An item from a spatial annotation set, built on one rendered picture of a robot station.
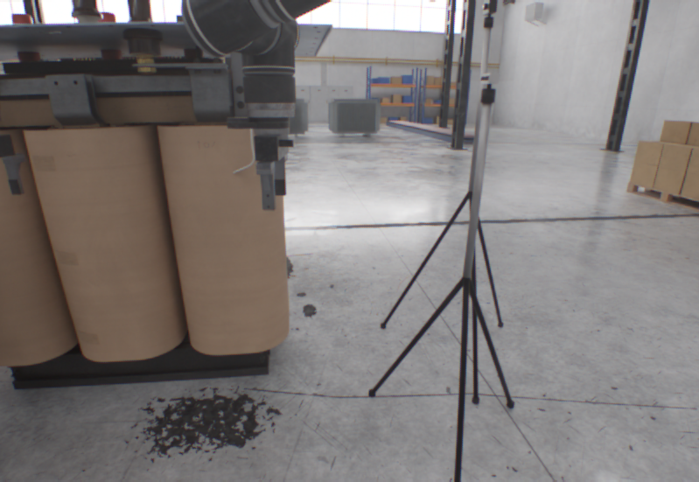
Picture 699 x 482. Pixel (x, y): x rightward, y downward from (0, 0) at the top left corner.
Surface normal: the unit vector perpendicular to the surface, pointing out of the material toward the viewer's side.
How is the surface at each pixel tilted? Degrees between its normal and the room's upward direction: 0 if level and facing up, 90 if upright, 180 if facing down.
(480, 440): 0
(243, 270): 90
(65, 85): 90
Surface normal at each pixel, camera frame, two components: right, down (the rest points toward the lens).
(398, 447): 0.01, -0.94
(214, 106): 0.15, 0.34
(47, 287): 0.96, 0.11
